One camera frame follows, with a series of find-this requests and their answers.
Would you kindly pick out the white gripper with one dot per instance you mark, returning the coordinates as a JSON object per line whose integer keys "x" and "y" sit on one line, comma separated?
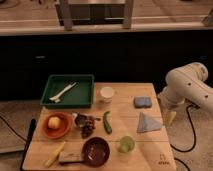
{"x": 169, "y": 115}

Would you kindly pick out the blue towel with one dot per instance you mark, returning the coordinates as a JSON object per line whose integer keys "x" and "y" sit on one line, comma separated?
{"x": 147, "y": 124}

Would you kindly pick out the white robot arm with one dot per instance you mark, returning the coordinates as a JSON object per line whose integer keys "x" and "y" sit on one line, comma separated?
{"x": 185, "y": 83}

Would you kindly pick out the green plastic tray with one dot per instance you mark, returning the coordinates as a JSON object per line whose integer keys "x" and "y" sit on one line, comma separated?
{"x": 80, "y": 96}

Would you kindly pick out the blue sponge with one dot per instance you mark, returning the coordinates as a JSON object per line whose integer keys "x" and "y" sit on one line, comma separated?
{"x": 142, "y": 102}

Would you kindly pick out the green plastic cup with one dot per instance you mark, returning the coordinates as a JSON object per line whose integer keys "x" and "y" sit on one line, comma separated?
{"x": 126, "y": 145}

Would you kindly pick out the green cucumber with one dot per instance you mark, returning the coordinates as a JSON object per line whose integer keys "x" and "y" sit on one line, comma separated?
{"x": 106, "y": 123}

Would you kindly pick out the white paper cup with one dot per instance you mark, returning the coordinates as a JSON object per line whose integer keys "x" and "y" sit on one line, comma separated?
{"x": 107, "y": 94}

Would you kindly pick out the dark purple bowl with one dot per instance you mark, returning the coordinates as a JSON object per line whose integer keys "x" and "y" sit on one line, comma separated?
{"x": 95, "y": 152}

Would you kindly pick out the bunch of dark grapes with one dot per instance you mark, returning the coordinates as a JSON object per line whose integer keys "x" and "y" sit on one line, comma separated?
{"x": 88, "y": 128}

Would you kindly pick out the orange bowl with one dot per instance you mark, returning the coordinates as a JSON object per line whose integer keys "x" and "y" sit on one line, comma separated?
{"x": 65, "y": 125}

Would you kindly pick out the white plastic utensil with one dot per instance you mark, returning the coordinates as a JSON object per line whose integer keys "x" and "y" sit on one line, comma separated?
{"x": 56, "y": 98}

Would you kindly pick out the yellow lemon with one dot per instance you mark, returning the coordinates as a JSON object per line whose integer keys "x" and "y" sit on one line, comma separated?
{"x": 54, "y": 122}

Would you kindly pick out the yellow banana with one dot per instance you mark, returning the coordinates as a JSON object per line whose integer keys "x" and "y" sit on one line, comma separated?
{"x": 54, "y": 155}

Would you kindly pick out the white-legged table in background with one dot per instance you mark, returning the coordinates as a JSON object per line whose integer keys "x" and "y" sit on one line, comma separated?
{"x": 94, "y": 12}

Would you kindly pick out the grey block with handle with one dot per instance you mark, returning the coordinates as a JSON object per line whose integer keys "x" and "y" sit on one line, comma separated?
{"x": 67, "y": 158}

